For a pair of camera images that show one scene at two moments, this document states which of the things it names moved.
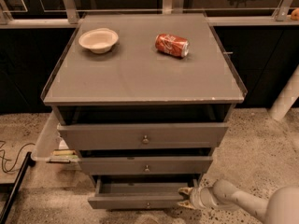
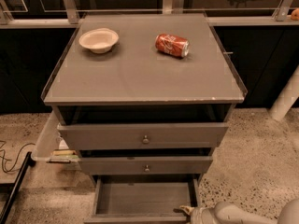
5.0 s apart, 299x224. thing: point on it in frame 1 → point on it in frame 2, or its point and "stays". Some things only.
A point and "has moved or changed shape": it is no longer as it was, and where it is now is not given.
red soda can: x=172 y=45 stays
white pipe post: x=288 y=96 stays
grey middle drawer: x=147 y=164 stays
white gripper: x=196 y=197 → x=198 y=216
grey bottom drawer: x=139 y=193 has moved or changed shape
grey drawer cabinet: x=144 y=101 stays
